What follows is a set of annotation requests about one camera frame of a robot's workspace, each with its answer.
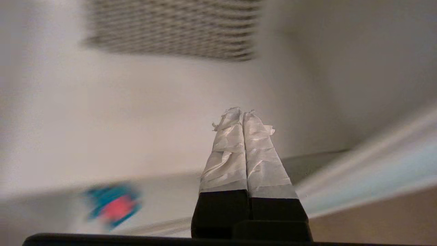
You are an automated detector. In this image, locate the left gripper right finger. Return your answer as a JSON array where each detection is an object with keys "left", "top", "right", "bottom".
[{"left": 233, "top": 110, "right": 313, "bottom": 242}]

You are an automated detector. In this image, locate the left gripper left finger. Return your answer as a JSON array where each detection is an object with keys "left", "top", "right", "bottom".
[{"left": 191, "top": 107, "right": 250, "bottom": 239}]

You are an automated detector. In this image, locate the white wardrobe shelf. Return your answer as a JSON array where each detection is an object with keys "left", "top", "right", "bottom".
[{"left": 0, "top": 150, "right": 345, "bottom": 238}]

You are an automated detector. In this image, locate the teal and pink package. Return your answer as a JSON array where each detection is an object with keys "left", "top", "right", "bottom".
[{"left": 85, "top": 184, "right": 142, "bottom": 230}]

